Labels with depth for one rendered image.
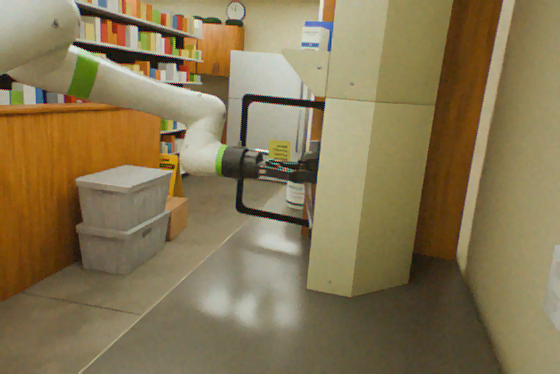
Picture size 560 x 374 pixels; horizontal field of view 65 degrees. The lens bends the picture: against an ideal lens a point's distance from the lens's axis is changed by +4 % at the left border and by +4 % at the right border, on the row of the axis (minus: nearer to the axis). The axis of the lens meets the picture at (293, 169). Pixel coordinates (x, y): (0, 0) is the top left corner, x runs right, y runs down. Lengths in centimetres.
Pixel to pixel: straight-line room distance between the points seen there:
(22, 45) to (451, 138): 108
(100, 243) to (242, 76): 357
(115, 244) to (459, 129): 251
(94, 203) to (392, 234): 249
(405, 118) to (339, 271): 40
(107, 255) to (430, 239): 244
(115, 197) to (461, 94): 241
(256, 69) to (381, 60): 521
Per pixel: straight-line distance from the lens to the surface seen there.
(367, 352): 92
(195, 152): 121
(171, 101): 120
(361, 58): 98
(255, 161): 116
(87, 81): 115
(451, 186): 139
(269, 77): 608
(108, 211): 323
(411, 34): 104
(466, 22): 137
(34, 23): 98
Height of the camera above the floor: 144
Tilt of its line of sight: 11 degrees down
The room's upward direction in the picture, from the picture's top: 5 degrees clockwise
